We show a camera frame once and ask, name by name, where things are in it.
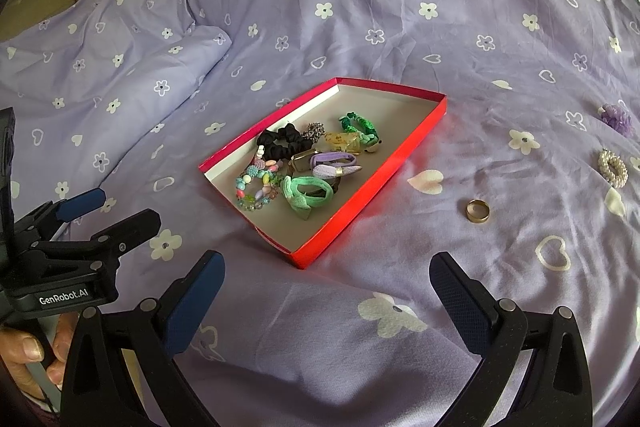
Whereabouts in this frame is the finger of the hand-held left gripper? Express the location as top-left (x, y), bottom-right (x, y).
top-left (12, 188), bottom-right (107, 244)
top-left (82, 208), bottom-right (162, 269)

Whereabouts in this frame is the gold brown hair clip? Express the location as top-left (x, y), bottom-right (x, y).
top-left (287, 149), bottom-right (321, 175)

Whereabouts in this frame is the translucent yellow hair clip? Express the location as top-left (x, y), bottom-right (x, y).
top-left (324, 131), bottom-right (383, 156)

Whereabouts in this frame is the green bow hair tie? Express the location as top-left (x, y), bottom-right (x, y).
top-left (280, 174), bottom-right (335, 222)

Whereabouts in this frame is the person's left hand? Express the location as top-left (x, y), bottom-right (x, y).
top-left (0, 309), bottom-right (81, 400)

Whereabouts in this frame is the purple flower print blanket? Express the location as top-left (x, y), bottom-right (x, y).
top-left (0, 0), bottom-right (640, 427)

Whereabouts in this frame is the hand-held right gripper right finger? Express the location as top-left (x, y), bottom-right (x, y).
top-left (429, 251), bottom-right (593, 427)

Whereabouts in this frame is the colourful beaded bracelet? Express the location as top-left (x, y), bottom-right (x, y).
top-left (234, 146), bottom-right (283, 212)

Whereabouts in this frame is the black scrunchie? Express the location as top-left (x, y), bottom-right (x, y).
top-left (256, 124), bottom-right (303, 162)

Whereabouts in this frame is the green braided scrunchie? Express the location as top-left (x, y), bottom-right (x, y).
top-left (339, 113), bottom-right (381, 146)

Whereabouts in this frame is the red cardboard box tray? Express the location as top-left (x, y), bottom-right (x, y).
top-left (198, 77), bottom-right (447, 270)

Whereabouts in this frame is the purple bow hair tie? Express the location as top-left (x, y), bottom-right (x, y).
top-left (309, 150), bottom-right (363, 182)

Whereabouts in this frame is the gold ring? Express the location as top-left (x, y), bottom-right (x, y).
top-left (466, 199), bottom-right (491, 224)

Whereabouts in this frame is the purple scrunchie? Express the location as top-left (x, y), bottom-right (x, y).
top-left (600, 103), bottom-right (636, 138)

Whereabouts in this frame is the pearl bead scrunchie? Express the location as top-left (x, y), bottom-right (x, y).
top-left (597, 148), bottom-right (630, 188)

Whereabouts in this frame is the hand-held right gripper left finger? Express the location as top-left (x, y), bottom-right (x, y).
top-left (59, 249), bottom-right (226, 427)

